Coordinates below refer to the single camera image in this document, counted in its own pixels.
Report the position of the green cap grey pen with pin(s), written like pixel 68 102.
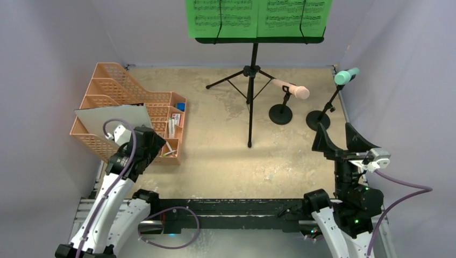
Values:
pixel 170 153

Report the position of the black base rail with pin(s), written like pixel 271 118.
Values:
pixel 281 214

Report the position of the green sheet music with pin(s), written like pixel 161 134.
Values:
pixel 222 19
pixel 286 18

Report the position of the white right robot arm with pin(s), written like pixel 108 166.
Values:
pixel 346 225

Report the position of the yellow tip white pen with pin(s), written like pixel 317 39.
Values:
pixel 169 146

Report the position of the mint green toy microphone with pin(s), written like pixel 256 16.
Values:
pixel 345 76

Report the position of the grey folder board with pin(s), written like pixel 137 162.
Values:
pixel 117 119

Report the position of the black music stand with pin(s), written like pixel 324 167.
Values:
pixel 250 71

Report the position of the green sheet music right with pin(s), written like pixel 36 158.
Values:
pixel 286 18

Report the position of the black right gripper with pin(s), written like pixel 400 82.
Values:
pixel 342 154

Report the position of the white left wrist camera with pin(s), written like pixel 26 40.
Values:
pixel 120 135

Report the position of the green sheet music left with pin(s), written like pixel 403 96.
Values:
pixel 222 19

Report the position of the black round microphone stand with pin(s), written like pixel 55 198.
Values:
pixel 281 114

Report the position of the pink toy microphone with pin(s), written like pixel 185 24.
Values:
pixel 300 92

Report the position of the white marker tube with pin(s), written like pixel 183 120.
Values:
pixel 175 121

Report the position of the peach plastic file organizer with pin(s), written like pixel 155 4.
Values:
pixel 113 93

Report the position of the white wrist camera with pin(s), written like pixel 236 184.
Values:
pixel 375 159
pixel 120 135

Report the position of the blue item in organizer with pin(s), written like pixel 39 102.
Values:
pixel 181 106

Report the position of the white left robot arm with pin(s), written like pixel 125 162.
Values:
pixel 105 228

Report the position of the black right microphone stand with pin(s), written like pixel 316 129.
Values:
pixel 316 117

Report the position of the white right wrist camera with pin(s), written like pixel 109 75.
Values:
pixel 375 159

